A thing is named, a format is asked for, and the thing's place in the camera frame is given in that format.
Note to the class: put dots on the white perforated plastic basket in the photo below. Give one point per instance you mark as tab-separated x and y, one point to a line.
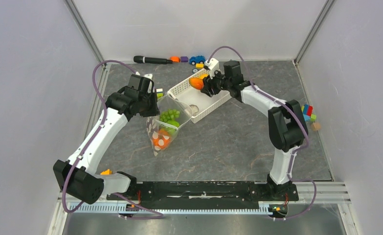
183	92

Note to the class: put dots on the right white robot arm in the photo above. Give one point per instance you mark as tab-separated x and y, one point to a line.
287	128

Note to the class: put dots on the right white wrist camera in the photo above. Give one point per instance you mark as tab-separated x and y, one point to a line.
210	66

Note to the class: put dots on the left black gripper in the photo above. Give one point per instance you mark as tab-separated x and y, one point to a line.
154	111

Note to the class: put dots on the orange yellow building block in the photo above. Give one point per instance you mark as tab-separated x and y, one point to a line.
106	172

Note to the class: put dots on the green toy grapes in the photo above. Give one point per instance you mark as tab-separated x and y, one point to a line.
169	115

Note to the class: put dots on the yellow toy brick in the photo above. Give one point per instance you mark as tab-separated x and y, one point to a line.
199	66

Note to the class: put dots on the blue toy car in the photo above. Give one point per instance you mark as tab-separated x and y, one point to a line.
197	60

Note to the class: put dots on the colourful building block stack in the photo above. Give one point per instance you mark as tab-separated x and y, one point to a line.
308	114

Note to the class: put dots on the green toy cabbage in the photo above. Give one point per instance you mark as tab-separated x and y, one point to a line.
173	127

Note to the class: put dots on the black microphone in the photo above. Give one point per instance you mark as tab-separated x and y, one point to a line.
151	60

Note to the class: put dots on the white cable duct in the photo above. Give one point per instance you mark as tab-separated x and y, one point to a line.
122	207

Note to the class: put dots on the wooden cube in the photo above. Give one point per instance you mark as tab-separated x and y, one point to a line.
315	126

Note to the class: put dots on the green white building block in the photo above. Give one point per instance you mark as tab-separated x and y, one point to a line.
159	93

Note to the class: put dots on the clear dotted zip bag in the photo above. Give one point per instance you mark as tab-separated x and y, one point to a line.
164	128

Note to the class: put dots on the purple toy block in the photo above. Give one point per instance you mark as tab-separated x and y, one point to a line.
184	59

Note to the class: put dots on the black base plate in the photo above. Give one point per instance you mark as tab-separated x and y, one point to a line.
208	194

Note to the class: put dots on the orange toy pumpkin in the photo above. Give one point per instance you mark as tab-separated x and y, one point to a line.
161	140

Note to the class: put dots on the orange toy block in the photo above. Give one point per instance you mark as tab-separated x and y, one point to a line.
175	59

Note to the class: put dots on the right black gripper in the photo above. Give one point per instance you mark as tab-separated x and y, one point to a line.
209	82

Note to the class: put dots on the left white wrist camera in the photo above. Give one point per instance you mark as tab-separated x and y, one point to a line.
149	76

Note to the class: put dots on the white toy garlic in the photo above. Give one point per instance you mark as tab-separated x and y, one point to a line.
194	109

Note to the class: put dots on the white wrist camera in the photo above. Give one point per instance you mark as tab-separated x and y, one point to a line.
149	76
210	66

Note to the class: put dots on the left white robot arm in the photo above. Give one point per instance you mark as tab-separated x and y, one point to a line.
77	175

